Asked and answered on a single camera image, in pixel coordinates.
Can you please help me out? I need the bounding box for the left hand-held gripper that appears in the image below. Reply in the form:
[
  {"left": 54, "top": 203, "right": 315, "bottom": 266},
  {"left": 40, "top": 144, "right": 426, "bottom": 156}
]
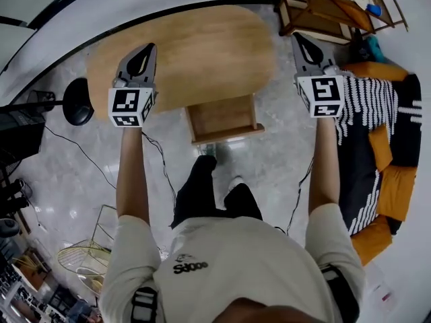
[{"left": 108, "top": 42, "right": 158, "bottom": 128}]

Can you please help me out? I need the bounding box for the wooden coffee table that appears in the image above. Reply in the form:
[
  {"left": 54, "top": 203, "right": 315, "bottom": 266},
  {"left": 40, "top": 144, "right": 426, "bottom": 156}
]
[{"left": 86, "top": 5, "right": 277, "bottom": 120}]

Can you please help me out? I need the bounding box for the wooden shelf rack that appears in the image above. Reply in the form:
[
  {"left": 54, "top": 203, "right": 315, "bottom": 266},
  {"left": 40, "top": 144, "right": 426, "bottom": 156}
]
[{"left": 278, "top": 0, "right": 409, "bottom": 45}]

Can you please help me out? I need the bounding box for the person's left forearm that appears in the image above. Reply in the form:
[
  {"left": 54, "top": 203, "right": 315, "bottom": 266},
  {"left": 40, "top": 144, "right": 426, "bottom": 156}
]
[{"left": 115, "top": 126, "right": 152, "bottom": 225}]

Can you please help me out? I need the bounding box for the gold wire basket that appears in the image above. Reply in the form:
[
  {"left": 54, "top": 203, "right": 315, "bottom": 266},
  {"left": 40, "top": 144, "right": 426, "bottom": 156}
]
[{"left": 57, "top": 204, "right": 117, "bottom": 295}]

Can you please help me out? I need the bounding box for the black standing fan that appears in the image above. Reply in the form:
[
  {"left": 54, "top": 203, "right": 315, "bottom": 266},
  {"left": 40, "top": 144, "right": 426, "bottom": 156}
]
[{"left": 0, "top": 77, "right": 95, "bottom": 127}]

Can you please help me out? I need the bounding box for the black floor cable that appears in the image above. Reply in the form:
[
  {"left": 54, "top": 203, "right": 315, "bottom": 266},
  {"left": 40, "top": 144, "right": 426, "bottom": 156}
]
[{"left": 43, "top": 124, "right": 117, "bottom": 190}]

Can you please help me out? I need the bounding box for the black mesh wastebasket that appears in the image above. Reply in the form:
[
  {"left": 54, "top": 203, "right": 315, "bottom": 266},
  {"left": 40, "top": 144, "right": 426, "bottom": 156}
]
[{"left": 26, "top": 89, "right": 57, "bottom": 112}]

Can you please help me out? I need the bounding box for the person's white t-shirt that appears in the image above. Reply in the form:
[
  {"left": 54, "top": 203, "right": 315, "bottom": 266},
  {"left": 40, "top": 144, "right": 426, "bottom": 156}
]
[{"left": 99, "top": 203, "right": 366, "bottom": 323}]

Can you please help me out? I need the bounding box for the black box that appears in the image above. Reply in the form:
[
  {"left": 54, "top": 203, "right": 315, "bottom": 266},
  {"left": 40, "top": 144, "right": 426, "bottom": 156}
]
[{"left": 0, "top": 108, "right": 46, "bottom": 163}]

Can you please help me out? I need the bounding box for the teal cloth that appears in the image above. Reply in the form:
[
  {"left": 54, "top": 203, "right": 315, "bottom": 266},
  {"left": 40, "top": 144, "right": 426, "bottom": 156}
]
[{"left": 366, "top": 35, "right": 385, "bottom": 62}]

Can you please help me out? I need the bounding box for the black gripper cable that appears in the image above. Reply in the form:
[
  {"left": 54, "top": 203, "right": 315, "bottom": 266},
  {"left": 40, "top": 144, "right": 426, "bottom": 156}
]
[
  {"left": 286, "top": 158, "right": 316, "bottom": 235},
  {"left": 141, "top": 131, "right": 178, "bottom": 228}
]

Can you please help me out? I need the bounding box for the black white striped blanket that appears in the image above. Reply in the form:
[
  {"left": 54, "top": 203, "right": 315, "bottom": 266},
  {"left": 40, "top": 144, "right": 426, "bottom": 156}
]
[{"left": 335, "top": 74, "right": 422, "bottom": 237}]

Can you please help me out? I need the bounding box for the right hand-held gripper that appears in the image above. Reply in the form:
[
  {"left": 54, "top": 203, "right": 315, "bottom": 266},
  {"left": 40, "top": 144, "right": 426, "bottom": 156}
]
[{"left": 291, "top": 33, "right": 345, "bottom": 118}]

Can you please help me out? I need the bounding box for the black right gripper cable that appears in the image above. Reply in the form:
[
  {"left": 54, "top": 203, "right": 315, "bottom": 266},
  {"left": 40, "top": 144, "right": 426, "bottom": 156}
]
[{"left": 286, "top": 158, "right": 316, "bottom": 235}]

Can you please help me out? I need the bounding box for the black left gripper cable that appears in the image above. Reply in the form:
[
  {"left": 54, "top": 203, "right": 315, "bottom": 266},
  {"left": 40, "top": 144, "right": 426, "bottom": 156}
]
[{"left": 141, "top": 131, "right": 178, "bottom": 228}]

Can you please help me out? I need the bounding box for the wooden drawer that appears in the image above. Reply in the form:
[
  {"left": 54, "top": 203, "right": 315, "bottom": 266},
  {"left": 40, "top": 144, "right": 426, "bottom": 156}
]
[{"left": 184, "top": 92, "right": 266, "bottom": 145}]

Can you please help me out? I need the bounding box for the orange sofa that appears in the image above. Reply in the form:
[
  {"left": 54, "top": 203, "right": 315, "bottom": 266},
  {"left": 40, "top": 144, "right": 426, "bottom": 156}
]
[{"left": 336, "top": 61, "right": 422, "bottom": 267}]

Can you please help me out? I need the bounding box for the grey black shoulder strap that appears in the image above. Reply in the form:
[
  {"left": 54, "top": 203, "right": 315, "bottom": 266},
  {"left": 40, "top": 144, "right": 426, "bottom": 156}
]
[
  {"left": 130, "top": 287, "right": 159, "bottom": 323},
  {"left": 319, "top": 264, "right": 360, "bottom": 323}
]

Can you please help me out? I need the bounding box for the white paper sheet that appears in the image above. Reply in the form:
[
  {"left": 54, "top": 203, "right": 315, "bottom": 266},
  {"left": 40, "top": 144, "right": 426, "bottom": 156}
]
[{"left": 365, "top": 264, "right": 397, "bottom": 312}]

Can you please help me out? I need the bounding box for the person's right forearm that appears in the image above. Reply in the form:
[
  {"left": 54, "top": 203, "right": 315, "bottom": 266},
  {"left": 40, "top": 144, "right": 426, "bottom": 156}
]
[{"left": 308, "top": 116, "right": 341, "bottom": 213}]

